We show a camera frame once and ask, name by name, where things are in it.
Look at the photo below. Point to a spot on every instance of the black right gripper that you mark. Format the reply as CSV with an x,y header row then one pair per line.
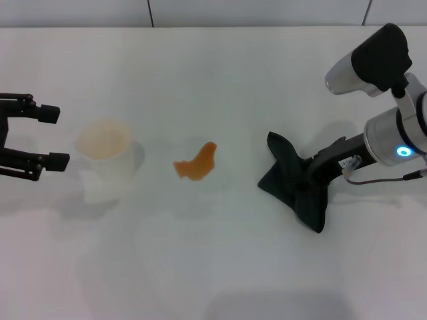
x,y
337,156

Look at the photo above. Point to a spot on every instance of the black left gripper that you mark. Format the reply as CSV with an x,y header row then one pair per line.
x,y
3,133

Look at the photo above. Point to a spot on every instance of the dark blue rag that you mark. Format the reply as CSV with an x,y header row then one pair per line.
x,y
287,176

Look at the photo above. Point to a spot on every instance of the white paper cup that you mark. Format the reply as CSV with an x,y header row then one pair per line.
x,y
110,166

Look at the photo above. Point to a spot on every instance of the brown water stain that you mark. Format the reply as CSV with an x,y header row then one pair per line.
x,y
197,166

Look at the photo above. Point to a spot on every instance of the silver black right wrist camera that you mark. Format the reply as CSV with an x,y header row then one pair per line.
x,y
377,63

